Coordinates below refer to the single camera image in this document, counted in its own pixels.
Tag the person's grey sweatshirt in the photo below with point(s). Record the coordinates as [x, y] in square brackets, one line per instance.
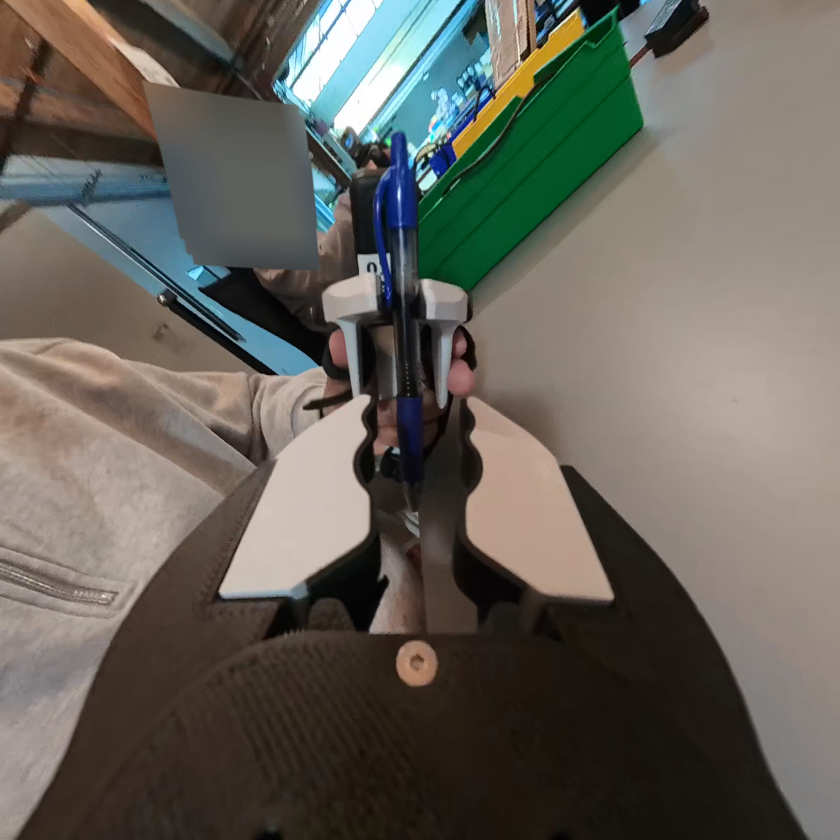
[79, 623]

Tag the green plastic bin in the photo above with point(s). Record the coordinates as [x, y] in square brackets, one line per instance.
[544, 170]

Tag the person's left hand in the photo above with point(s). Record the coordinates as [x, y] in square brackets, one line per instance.
[463, 377]

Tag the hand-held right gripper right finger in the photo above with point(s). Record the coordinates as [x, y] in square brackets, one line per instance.
[531, 518]

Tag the black office chair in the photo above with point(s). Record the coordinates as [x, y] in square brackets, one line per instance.
[262, 315]

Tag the yellow plastic bin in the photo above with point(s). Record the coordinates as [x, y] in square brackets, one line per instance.
[518, 92]

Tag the blue ballpoint pen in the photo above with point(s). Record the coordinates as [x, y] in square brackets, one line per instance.
[401, 197]

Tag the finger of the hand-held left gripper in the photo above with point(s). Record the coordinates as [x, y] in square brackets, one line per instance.
[446, 308]
[351, 308]

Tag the person's left forearm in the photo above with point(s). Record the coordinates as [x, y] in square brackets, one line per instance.
[164, 407]

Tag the light grey desk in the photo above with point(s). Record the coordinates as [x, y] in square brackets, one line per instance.
[689, 394]

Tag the small black device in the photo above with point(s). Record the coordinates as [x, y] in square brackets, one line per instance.
[676, 26]

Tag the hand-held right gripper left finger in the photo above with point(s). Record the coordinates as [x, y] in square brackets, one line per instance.
[308, 518]

